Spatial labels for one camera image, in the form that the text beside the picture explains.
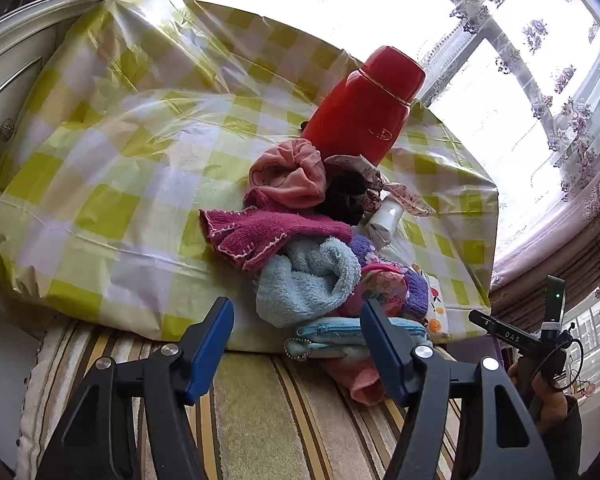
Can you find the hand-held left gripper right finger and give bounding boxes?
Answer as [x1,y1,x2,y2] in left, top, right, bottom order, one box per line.
[360,299,553,480]

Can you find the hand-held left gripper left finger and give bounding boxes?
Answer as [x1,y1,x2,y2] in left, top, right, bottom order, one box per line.
[35,296,236,480]

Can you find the light blue pig plush pouch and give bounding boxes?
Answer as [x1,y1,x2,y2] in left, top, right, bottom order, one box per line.
[285,316,433,361]

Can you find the black fuzzy cloth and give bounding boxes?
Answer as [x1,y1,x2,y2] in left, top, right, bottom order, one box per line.
[314,172,381,227]

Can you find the person's right hand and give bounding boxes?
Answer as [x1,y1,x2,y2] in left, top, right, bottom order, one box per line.
[507,359,570,436]

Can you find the salmon pink cloth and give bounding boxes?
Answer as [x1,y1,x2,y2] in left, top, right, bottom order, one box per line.
[322,350,386,406]

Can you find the pink floral cloth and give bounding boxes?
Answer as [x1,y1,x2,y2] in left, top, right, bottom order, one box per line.
[340,262,410,318]

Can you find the purple knitted garment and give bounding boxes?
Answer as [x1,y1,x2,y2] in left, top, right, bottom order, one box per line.
[349,234,432,322]

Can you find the white fruit print item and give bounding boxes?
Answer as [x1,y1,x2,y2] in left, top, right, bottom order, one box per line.
[422,272,451,343]

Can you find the brown striped curtain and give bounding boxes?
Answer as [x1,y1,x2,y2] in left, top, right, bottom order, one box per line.
[490,205,600,336]

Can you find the striped beige cushion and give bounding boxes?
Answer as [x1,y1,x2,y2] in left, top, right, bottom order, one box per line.
[15,317,461,480]

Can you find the light blue towel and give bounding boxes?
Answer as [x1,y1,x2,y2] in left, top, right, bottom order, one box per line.
[255,237,362,328]

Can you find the magenta knitted garment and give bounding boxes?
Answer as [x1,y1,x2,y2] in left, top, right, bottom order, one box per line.
[199,195,353,273]

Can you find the small white bottle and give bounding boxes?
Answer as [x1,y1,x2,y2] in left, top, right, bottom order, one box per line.
[365,195,406,248]

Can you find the pink fabric hat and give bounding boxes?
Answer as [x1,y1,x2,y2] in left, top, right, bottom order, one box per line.
[244,140,327,211]

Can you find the floral fabric headband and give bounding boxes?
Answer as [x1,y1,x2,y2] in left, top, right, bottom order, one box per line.
[324,154,437,218]

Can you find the yellow checkered plastic tablecloth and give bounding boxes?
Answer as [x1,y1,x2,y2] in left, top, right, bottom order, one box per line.
[0,0,498,353]

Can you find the floral lace curtain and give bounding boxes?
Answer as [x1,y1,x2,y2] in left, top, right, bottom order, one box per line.
[390,0,600,271]

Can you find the red thermos flask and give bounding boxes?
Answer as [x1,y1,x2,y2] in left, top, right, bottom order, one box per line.
[300,45,427,168]

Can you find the white cabinet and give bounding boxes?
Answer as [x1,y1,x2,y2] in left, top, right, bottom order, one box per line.
[0,0,113,211]

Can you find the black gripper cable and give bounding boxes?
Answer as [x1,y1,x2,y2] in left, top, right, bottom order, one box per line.
[550,330,587,394]

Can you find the white window frame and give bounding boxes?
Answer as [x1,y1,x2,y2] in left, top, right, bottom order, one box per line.
[420,0,571,161]

